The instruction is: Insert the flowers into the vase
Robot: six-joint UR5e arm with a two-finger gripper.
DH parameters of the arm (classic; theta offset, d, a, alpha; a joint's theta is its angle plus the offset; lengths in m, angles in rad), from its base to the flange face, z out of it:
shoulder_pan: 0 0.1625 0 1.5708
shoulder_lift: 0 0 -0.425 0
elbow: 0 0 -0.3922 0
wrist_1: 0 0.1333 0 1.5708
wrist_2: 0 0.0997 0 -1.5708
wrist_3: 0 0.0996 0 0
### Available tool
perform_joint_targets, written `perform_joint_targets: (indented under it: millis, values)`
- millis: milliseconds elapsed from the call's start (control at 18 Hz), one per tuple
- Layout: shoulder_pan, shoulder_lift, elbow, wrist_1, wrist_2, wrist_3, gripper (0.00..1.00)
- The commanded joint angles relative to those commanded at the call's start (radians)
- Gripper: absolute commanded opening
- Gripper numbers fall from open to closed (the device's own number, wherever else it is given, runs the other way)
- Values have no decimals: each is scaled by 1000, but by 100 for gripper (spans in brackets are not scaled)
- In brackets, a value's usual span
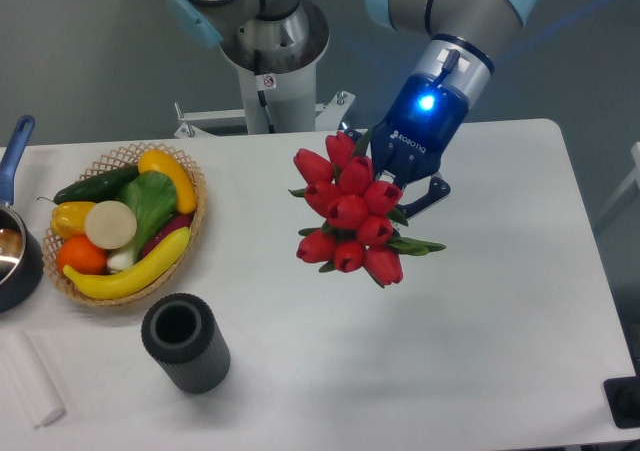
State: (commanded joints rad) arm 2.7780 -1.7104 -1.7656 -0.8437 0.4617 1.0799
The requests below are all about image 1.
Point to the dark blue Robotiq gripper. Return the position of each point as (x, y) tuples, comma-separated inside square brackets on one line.
[(409, 142)]

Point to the red tulip bouquet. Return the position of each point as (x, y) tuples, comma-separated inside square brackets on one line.
[(359, 213)]

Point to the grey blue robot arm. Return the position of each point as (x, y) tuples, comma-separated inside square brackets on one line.
[(275, 46)]

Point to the dark grey ribbed vase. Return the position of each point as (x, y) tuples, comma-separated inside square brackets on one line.
[(181, 334)]

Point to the purple eggplant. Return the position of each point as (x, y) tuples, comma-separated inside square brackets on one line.
[(176, 222)]

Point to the yellow squash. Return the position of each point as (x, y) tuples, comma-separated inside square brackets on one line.
[(163, 162)]

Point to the green bok choy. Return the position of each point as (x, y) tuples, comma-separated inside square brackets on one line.
[(152, 198)]

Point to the woven wicker basket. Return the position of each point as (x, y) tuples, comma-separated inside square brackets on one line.
[(118, 158)]

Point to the dark green cucumber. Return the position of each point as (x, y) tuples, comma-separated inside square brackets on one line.
[(97, 188)]

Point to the cream round onion half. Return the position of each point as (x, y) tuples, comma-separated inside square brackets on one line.
[(110, 225)]

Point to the yellow banana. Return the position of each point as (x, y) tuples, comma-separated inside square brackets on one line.
[(137, 277)]

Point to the black device at edge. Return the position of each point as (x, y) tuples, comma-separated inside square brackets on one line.
[(623, 399)]

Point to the orange fruit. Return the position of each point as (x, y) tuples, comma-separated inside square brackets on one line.
[(82, 255)]

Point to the yellow bell pepper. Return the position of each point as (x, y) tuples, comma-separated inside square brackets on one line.
[(68, 219)]

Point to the white folded cloth roll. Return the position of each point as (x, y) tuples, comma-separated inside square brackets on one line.
[(31, 381)]

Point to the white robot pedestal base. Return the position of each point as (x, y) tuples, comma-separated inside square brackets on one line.
[(271, 103)]

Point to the white frame at right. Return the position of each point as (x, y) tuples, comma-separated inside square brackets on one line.
[(621, 198)]

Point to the blue handled saucepan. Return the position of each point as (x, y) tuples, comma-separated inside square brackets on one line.
[(21, 256)]

